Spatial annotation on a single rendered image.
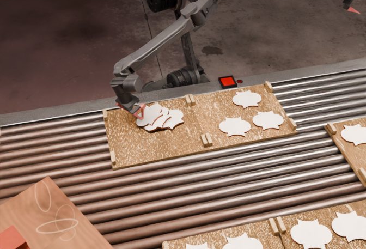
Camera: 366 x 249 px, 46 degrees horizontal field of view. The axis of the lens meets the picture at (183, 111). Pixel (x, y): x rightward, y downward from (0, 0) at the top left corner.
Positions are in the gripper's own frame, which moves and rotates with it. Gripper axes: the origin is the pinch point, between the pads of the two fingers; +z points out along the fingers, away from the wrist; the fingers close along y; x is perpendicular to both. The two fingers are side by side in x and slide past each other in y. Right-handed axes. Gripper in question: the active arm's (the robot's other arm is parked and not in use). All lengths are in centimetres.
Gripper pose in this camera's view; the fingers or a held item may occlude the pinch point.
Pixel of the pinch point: (135, 114)
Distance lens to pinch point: 190.1
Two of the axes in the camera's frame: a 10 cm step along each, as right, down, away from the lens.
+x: -6.9, 6.5, -3.3
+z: 3.3, 6.8, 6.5
